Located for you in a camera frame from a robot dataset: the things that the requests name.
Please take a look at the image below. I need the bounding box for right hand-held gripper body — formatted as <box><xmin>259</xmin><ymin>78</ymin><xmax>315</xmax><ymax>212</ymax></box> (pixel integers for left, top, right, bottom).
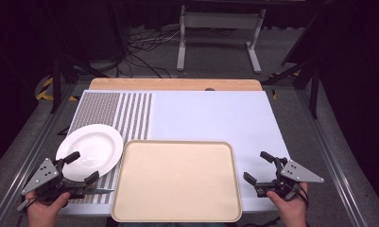
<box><xmin>254</xmin><ymin>157</ymin><xmax>325</xmax><ymax>201</ymax></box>

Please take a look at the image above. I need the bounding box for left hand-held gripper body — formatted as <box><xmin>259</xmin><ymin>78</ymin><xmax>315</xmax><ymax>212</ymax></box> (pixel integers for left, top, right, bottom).
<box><xmin>21</xmin><ymin>157</ymin><xmax>95</xmax><ymax>201</ymax></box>

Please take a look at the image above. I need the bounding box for white round plate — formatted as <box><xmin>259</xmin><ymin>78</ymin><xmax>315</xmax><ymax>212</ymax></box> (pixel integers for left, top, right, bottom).
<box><xmin>55</xmin><ymin>123</ymin><xmax>125</xmax><ymax>183</ymax></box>

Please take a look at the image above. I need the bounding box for person's left hand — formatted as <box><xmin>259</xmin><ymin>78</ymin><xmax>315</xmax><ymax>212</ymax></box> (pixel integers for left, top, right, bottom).
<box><xmin>25</xmin><ymin>190</ymin><xmax>72</xmax><ymax>227</ymax></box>

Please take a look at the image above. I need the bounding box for person's right hand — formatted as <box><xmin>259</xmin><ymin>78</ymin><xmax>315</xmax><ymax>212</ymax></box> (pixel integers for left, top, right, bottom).
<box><xmin>266</xmin><ymin>182</ymin><xmax>309</xmax><ymax>227</ymax></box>

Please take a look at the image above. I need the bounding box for dark table knife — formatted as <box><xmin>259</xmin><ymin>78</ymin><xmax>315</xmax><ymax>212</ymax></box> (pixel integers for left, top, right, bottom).
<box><xmin>82</xmin><ymin>187</ymin><xmax>116</xmax><ymax>195</ymax></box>

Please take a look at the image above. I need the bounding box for grey striped placemat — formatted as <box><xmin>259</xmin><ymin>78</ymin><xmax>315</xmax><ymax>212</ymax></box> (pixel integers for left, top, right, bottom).
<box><xmin>67</xmin><ymin>91</ymin><xmax>154</xmax><ymax>206</ymax></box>

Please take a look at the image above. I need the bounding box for yellow black floor tape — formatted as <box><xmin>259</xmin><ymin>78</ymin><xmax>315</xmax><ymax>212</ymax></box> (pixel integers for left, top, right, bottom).
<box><xmin>35</xmin><ymin>77</ymin><xmax>79</xmax><ymax>103</ymax></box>

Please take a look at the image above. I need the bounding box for beige rectangular tray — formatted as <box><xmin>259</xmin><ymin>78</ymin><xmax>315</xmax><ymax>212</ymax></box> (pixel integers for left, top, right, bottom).
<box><xmin>111</xmin><ymin>139</ymin><xmax>244</xmax><ymax>223</ymax></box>

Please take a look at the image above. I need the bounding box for black tripod stand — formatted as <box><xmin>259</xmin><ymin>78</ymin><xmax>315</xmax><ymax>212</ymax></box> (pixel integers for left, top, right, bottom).
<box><xmin>261</xmin><ymin>12</ymin><xmax>324</xmax><ymax>120</ymax></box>
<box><xmin>48</xmin><ymin>51</ymin><xmax>110</xmax><ymax>115</ymax></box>

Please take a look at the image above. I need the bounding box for wooden table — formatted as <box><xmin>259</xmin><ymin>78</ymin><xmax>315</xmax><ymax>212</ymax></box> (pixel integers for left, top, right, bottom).
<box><xmin>88</xmin><ymin>78</ymin><xmax>264</xmax><ymax>93</ymax></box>

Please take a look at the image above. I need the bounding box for white metal stand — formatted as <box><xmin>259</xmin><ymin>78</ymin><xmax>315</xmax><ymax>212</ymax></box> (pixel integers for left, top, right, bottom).
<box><xmin>176</xmin><ymin>4</ymin><xmax>267</xmax><ymax>75</ymax></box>

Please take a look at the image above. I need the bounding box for aluminium floor rail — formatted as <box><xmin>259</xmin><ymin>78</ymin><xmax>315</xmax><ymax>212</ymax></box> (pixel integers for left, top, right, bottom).
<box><xmin>295</xmin><ymin>89</ymin><xmax>369</xmax><ymax>227</ymax></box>
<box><xmin>0</xmin><ymin>82</ymin><xmax>81</xmax><ymax>227</ymax></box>

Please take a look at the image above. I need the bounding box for bundle of black floor cables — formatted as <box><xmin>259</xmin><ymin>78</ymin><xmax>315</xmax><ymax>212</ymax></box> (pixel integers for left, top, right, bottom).
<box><xmin>113</xmin><ymin>26</ymin><xmax>182</xmax><ymax>79</ymax></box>

